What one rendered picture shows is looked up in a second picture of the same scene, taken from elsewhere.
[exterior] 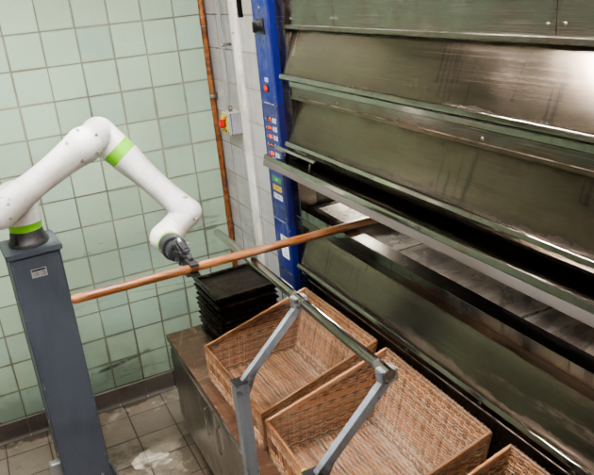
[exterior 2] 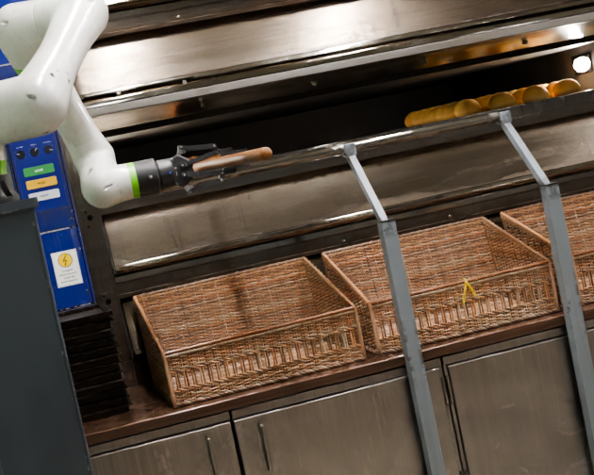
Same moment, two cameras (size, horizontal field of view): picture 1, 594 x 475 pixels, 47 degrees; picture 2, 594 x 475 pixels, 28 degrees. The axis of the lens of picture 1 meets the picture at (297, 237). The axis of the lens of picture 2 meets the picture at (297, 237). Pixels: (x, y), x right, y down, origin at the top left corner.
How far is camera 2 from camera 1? 3.71 m
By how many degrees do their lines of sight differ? 77
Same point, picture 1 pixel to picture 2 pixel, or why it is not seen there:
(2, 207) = (66, 84)
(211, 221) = not seen: outside the picture
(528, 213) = (463, 11)
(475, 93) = not seen: outside the picture
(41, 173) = (81, 39)
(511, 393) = (483, 171)
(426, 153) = (334, 16)
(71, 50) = not seen: outside the picture
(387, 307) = (308, 208)
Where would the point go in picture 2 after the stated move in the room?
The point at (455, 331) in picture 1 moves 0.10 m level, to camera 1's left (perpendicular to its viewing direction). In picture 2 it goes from (403, 169) to (400, 171)
